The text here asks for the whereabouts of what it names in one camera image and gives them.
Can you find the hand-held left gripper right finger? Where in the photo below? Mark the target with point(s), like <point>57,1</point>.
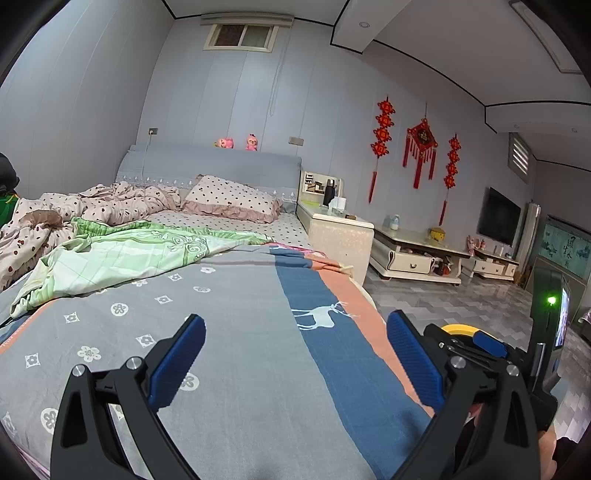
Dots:
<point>413,362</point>

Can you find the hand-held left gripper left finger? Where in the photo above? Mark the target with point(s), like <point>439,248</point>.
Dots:
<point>178,360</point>

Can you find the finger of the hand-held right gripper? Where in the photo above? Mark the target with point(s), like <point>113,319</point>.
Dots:
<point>441,339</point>
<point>489,342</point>

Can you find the person's right forearm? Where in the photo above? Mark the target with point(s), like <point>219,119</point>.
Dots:
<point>547,450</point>

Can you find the grey blue orange bedsheet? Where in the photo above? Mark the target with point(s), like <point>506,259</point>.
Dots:
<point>231,323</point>

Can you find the cream television stand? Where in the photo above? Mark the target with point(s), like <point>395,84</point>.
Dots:
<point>491,266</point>

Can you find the landscape painted panel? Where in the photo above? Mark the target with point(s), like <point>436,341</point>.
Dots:
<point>568,247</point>

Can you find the cream coffee table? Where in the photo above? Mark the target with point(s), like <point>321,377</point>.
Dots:
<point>411,263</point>

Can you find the white standing air conditioner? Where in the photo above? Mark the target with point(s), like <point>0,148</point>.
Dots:
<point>528,230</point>

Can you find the pink ornament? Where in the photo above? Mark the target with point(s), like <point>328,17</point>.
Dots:
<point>474,244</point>

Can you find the yellow pot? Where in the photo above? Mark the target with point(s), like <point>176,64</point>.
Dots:
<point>437,234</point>

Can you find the green patterned blanket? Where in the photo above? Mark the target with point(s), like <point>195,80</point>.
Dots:
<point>115,258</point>

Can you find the baby bottle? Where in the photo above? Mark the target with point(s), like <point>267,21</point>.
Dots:
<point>395,223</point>

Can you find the cream nightstand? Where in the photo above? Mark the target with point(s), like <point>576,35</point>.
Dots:
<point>341,244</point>

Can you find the dotted white bedsheet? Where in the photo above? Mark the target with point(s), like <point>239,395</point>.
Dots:
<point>277,230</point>

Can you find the white cup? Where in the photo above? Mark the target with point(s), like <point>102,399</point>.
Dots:
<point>339,204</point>

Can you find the pink dotted quilt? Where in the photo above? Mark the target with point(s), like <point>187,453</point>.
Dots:
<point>115,203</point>

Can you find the dotted pillow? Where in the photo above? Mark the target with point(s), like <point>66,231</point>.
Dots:
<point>231,198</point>

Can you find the black thermos bottle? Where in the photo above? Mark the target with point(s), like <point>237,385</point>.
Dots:
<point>328,194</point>

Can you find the grey upholstered bed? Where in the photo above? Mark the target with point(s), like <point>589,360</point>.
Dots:
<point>207,168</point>

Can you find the red diamond knot ornament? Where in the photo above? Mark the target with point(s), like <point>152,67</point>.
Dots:
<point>421,138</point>

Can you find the lying pink plush toy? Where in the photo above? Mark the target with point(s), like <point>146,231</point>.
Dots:
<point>225,143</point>

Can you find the green and black folded clothes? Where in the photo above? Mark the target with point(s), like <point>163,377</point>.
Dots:
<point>7,210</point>

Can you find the sitting pink plush toy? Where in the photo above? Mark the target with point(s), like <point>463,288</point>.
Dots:
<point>251,142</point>

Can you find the black clothing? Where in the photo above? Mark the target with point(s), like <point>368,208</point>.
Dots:
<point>7,175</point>

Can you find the white roller blind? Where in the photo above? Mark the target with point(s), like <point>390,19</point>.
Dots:
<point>247,19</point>

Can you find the wall television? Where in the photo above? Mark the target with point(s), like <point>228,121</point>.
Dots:
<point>498,217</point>

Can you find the small wall window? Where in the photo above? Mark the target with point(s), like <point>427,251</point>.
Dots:
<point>242,37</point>

